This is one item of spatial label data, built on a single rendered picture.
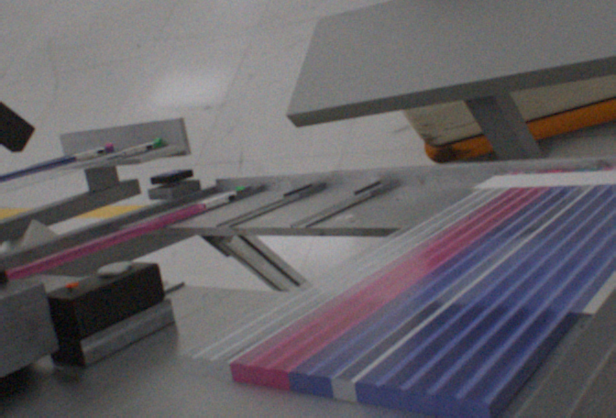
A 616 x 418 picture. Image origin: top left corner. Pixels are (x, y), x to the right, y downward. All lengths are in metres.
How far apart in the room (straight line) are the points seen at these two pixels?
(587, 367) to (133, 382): 0.25
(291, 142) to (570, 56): 1.28
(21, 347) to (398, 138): 1.63
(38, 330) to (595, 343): 0.33
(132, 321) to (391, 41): 0.89
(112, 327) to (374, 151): 1.58
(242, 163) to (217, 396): 1.94
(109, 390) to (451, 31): 0.93
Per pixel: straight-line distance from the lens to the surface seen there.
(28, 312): 0.50
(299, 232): 0.78
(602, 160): 0.82
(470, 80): 1.16
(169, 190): 1.05
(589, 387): 0.35
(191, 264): 2.23
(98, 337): 0.51
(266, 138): 2.34
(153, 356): 0.49
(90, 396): 0.46
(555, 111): 1.69
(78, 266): 0.96
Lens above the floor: 1.38
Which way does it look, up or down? 41 degrees down
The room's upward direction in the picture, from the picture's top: 44 degrees counter-clockwise
